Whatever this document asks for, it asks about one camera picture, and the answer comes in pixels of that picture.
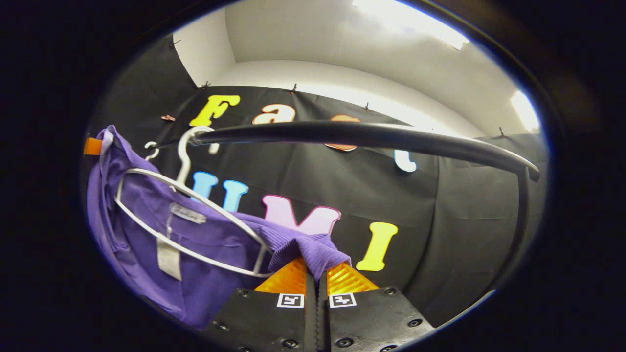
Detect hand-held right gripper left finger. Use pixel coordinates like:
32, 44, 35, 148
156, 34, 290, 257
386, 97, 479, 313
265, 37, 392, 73
201, 257, 317, 352

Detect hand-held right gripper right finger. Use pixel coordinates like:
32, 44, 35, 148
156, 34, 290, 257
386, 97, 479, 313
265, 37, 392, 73
318, 262, 436, 352

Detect purple shirt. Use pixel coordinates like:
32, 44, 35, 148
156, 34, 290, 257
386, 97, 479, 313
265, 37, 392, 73
87, 125, 352, 330

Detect small ceiling light panel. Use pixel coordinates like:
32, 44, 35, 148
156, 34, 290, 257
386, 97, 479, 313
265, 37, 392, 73
511, 90, 541, 132

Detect large ceiling light panel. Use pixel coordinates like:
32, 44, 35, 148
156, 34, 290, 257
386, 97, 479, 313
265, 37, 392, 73
352, 0, 470, 50

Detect black clothes rack rail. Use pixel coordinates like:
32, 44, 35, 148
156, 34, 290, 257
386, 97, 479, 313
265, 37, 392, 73
156, 121, 541, 294

